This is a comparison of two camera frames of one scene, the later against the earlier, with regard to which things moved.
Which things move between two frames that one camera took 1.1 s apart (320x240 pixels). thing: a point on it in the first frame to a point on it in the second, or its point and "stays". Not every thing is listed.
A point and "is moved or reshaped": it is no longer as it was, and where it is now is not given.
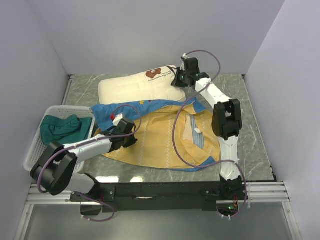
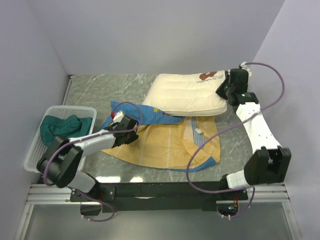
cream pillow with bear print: (154, 84) to (192, 94)
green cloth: (65, 131) stays
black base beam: (161, 197) stays
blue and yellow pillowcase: (176, 133) is moved or reshaped
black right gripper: (176, 82) to (220, 91)
